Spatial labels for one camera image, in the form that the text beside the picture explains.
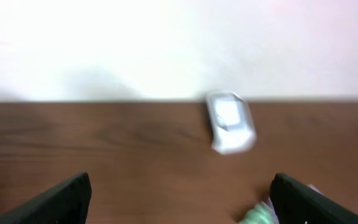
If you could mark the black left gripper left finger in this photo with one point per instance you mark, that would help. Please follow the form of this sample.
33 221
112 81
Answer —
67 202

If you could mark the mint green wipes pack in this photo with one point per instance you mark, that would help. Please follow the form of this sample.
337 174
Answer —
261 213

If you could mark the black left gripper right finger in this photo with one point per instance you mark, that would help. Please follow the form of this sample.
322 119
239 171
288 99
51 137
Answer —
295 202

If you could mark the white barcode scanner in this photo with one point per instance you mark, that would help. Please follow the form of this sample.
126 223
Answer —
231 122

